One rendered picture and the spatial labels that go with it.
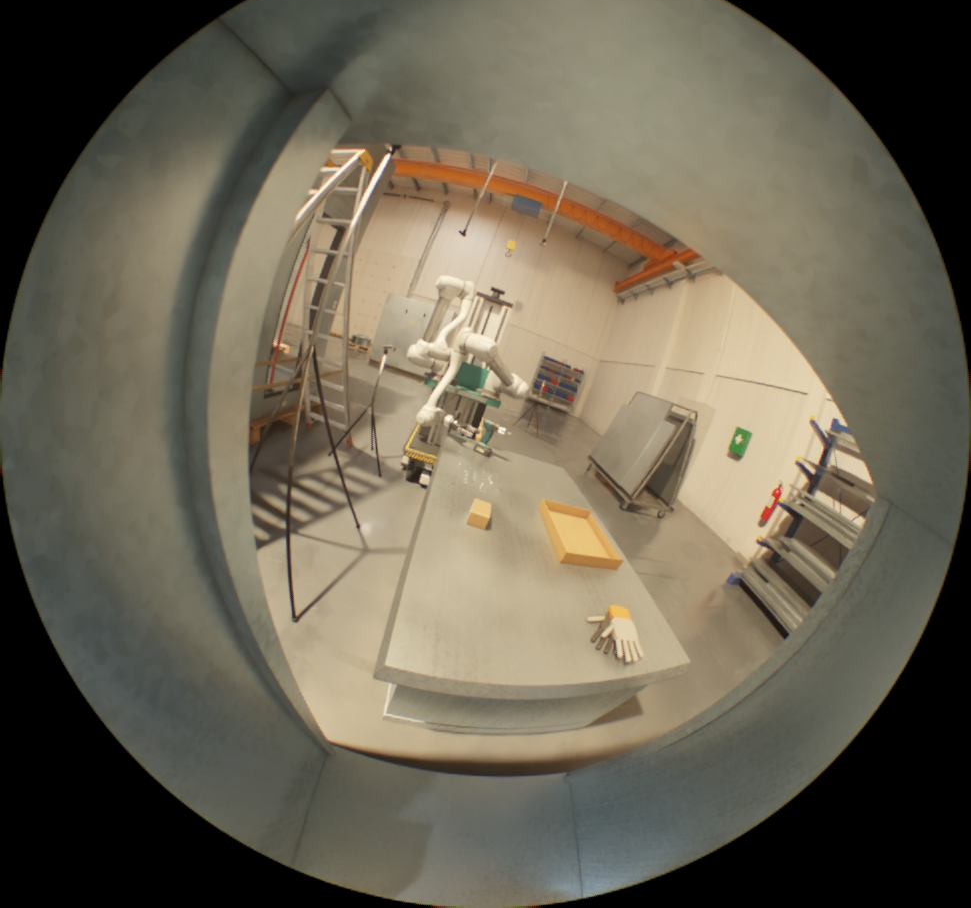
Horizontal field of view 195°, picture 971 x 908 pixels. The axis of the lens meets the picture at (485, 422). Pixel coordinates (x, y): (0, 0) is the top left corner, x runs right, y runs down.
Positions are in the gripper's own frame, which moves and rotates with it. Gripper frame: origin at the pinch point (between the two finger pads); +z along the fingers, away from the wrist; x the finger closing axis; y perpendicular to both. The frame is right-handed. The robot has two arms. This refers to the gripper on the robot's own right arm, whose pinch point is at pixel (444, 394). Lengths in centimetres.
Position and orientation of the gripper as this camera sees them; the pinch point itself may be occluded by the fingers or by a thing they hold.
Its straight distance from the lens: 214.7
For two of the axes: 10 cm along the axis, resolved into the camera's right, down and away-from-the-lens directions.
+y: -0.8, -2.7, 9.6
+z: -3.3, 9.2, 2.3
